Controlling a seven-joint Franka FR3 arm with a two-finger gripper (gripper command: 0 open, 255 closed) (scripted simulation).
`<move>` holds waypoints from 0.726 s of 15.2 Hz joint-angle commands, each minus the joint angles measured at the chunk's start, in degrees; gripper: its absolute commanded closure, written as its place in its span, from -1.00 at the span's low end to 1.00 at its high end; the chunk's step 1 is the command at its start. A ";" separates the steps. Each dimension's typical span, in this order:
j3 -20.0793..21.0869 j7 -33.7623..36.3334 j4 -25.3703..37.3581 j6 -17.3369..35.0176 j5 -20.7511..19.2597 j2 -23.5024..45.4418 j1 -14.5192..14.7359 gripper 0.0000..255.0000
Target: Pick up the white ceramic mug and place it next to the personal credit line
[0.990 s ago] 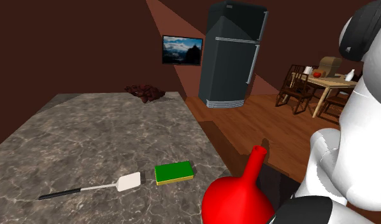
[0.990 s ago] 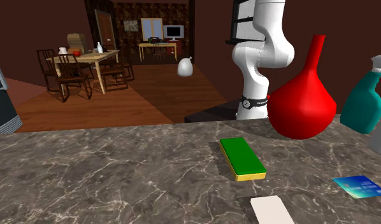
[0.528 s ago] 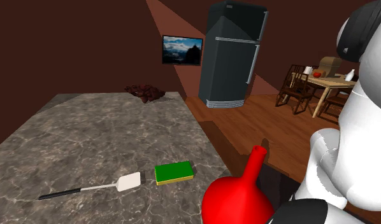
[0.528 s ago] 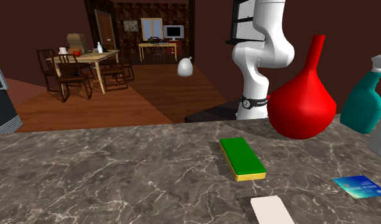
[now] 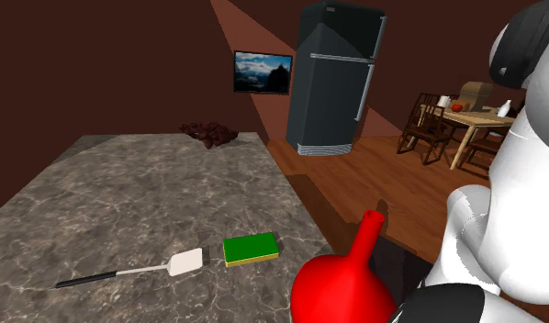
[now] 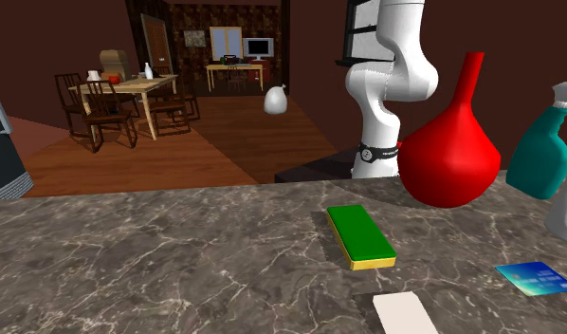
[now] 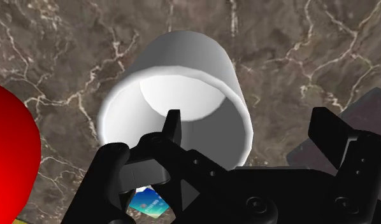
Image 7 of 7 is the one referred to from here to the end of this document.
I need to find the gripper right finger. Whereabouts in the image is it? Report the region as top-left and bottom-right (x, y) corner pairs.
(308, 106), (381, 224)

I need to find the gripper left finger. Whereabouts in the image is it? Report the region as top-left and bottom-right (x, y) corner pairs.
(61, 109), (229, 224)

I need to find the blue card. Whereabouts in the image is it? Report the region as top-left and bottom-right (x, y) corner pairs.
(129, 186), (171, 219)

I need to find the dark grey box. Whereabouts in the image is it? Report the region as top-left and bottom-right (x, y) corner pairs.
(285, 87), (381, 188)

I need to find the white cup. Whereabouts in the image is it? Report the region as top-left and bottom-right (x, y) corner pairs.
(96, 30), (254, 171)

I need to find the red round object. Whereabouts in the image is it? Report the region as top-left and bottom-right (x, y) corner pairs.
(0, 81), (42, 224)

